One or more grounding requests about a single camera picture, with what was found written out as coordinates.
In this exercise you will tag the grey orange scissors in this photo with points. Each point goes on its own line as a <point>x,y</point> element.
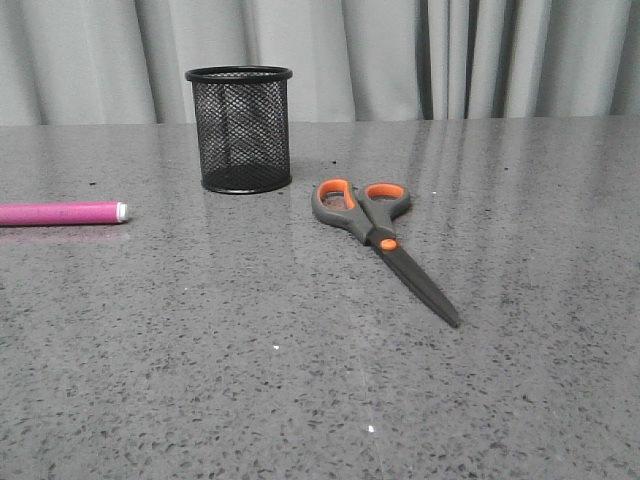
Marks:
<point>368,214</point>

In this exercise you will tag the pink marker pen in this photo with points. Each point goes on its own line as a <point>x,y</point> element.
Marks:
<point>69,213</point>

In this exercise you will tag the black mesh pen holder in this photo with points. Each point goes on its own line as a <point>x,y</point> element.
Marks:
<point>242,124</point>

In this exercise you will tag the grey curtain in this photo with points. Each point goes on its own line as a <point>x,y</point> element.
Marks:
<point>120,62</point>

